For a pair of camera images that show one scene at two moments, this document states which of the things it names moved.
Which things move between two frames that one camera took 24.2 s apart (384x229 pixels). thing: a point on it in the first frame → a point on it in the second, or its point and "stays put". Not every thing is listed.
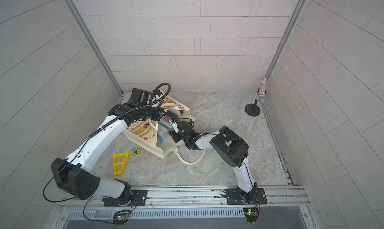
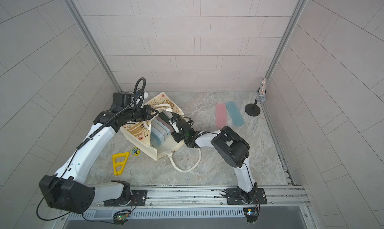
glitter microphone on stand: x=252 y=109 stays put
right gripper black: x=175 y=135 stays put
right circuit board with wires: x=251 y=213 stays put
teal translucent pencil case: x=164 y=128 → x=234 y=113
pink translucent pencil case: x=166 y=118 → x=221 y=115
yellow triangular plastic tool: x=119 y=164 stays put
